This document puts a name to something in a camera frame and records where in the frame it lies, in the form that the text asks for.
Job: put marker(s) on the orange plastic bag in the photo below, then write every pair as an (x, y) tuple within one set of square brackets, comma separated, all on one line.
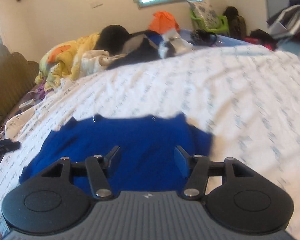
[(163, 22)]

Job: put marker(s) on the floral grey pillow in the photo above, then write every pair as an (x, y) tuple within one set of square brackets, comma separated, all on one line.
[(203, 9)]

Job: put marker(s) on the silver crumpled plastic bag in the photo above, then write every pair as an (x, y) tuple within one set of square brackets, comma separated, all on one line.
[(173, 45)]

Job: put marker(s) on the blue knit sweater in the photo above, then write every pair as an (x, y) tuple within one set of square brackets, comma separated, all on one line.
[(146, 145)]

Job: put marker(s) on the brown upholstered headboard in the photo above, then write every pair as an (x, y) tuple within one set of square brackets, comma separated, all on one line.
[(17, 76)]

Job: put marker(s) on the black cap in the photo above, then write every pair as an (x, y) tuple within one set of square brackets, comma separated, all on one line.
[(112, 39)]

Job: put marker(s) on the grey framed wall panel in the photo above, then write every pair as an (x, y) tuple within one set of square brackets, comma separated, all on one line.
[(274, 6)]

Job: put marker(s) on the white crumpled garment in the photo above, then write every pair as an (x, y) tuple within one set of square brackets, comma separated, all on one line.
[(95, 61)]

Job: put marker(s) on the dark navy garment pile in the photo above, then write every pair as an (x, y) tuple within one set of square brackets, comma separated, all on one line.
[(146, 51)]

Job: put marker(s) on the black blue-rimmed bowl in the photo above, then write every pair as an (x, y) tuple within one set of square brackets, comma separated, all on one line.
[(201, 37)]

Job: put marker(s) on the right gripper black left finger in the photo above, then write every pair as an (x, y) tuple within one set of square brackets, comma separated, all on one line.
[(98, 169)]

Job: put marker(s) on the white script-print bedspread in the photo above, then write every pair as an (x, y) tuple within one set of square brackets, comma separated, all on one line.
[(247, 96)]

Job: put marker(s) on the grey folded garment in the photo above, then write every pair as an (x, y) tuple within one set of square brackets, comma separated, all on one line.
[(133, 44)]

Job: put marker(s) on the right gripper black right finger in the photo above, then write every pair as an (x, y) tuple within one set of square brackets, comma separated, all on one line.
[(197, 169)]

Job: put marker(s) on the purple patterned cloth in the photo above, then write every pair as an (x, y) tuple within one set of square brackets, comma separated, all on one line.
[(35, 96)]

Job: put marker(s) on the yellow orange comforter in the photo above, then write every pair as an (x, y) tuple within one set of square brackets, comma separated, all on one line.
[(64, 61)]

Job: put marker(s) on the clothes pile on right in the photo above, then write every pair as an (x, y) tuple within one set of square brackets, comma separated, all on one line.
[(283, 26)]

